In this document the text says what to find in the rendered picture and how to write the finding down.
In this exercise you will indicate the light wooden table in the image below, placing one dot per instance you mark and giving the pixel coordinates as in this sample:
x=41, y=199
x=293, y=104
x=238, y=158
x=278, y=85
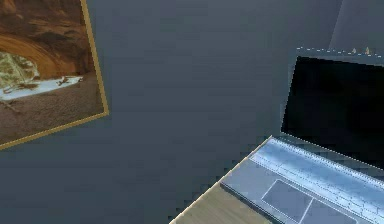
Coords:
x=216, y=208

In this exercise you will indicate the gold framed landscape picture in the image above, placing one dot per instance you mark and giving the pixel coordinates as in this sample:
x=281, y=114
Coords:
x=46, y=66

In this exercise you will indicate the grey open laptop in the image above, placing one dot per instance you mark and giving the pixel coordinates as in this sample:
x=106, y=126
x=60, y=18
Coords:
x=326, y=133

